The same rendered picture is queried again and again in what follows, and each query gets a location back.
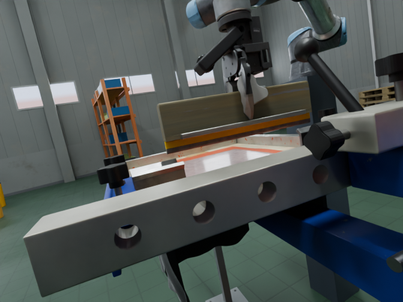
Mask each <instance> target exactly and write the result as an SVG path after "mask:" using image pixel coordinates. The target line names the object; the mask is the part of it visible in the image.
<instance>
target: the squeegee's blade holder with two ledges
mask: <svg viewBox="0 0 403 302"><path fill-rule="evenodd" d="M301 114H306V110H298V111H292V112H289V113H283V114H277V115H274V116H268V117H262V118H259V119H253V120H247V121H244V122H238V123H232V124H229V125H223V126H217V127H214V128H208V129H202V130H199V131H193V132H188V133H184V134H180V135H181V139H182V140H183V139H187V138H192V137H198V136H201V135H206V134H212V133H216V132H221V131H226V130H229V129H235V128H241V127H244V126H250V125H255V124H258V123H264V122H270V121H273V120H278V119H284V118H287V117H293V116H298V115H301Z"/></svg>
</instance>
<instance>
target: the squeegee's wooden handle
mask: <svg viewBox="0 0 403 302"><path fill-rule="evenodd" d="M265 88H266V89H267V91H268V96H267V98H265V99H264V100H262V101H260V102H258V103H256V104H254V115H253V119H259V118H262V117H268V116H274V115H277V114H283V113H289V112H292V111H298V110H306V113H310V112H312V107H311V98H310V92H309V84H308V81H299V82H294V83H287V84H279V85H275V86H268V87H265ZM157 112H158V118H159V121H160V127H161V132H162V136H163V141H164V142H169V141H175V140H180V139H181V135H180V134H184V133H188V132H193V131H199V130H202V129H208V128H214V127H217V126H223V125H229V124H232V123H238V122H244V121H247V120H249V119H248V118H247V116H246V115H245V114H244V113H243V105H242V102H241V95H240V92H239V91H237V92H229V93H222V94H217V95H210V96H203V97H198V98H191V99H183V100H179V101H172V102H164V103H160V104H158V105H157Z"/></svg>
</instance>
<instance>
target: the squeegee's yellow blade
mask: <svg viewBox="0 0 403 302"><path fill-rule="evenodd" d="M309 118H310V115H309V113H306V114H301V115H298V116H293V117H287V118H284V119H278V120H273V121H270V122H264V123H258V124H255V125H250V126H244V127H241V128H235V129H229V130H226V131H221V132H216V133H212V134H206V135H201V136H198V137H192V138H187V139H183V140H182V139H180V140H175V141H169V142H164V143H165V147H166V149H170V148H174V147H179V146H184V145H187V144H193V143H198V142H201V141H206V140H212V139H215V138H220V137H226V136H229V135H234V134H240V133H243V132H248V131H253V130H256V129H262V128H267V127H271V126H276V125H281V124H285V123H290V122H295V121H298V120H304V119H309Z"/></svg>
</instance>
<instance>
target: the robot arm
mask: <svg viewBox="0 0 403 302"><path fill-rule="evenodd" d="M277 1H280V0H192V1H191V2H189V3H188V5H187V9H186V12H187V18H188V20H189V22H190V24H191V25H192V26H193V27H195V28H196V29H202V28H204V27H208V25H210V24H212V23H214V22H217V23H218V30H219V31H220V32H224V33H226V32H228V33H227V34H226V35H225V36H224V37H223V38H222V39H221V40H220V41H219V42H218V43H217V44H216V45H215V46H214V47H213V48H212V49H211V50H210V51H209V52H208V53H207V54H203V55H201V56H200V57H199V58H198V59H197V62H196V63H197V64H196V65H195V66H194V71H195V72H196V73H197V74H198V75H199V76H202V75H203V74H204V73H209V72H211V71H212V70H213V68H214V66H215V63H216V62H217V61H218V60H219V59H220V58H221V57H222V71H223V80H224V87H225V91H226V93H229V92H237V91H239V92H240V95H241V102H242V105H243V113H244V114H245V115H246V116H247V118H248V119H249V120H253V115H254V104H256V103H258V102H260V101H262V100H264V99H265V98H267V96H268V91H267V89H266V88H265V87H261V86H259V85H258V84H257V82H256V79H255V77H254V75H257V74H259V73H262V72H263V71H266V70H268V69H269V68H272V60H271V55H270V48H269V42H263V35H262V30H261V23H260V16H251V9H255V8H258V7H262V6H264V5H269V4H272V3H274V2H277ZM291 1H293V2H298V4H299V5H300V7H301V9H302V11H303V12H304V14H305V15H306V17H307V19H308V20H309V22H310V24H311V25H312V27H313V29H311V27H305V28H302V29H300V30H297V31H296V32H294V33H292V34H291V35H290V36H289V37H288V40H287V41H288V51H289V56H290V63H291V70H290V76H289V81H292V80H296V79H299V78H302V77H306V76H313V75H317V72H316V71H315V69H313V67H312V66H311V65H310V63H309V62H305V63H303V62H299V61H298V60H297V59H296V58H295V56H294V47H295V45H296V43H297V42H298V41H299V40H301V39H302V38H305V37H311V38H314V39H316V40H317V41H318V44H319V46H320V49H319V53H320V52H323V51H326V50H330V49H333V48H335V47H339V46H342V45H344V44H346V42H347V24H346V18H345V17H341V18H339V17H338V16H337V15H335V14H333V13H332V10H331V9H330V7H329V4H328V2H327V0H291ZM266 50H267V51H268V55H269V62H267V56H266ZM237 77H238V79H237V80H235V78H237Z"/></svg>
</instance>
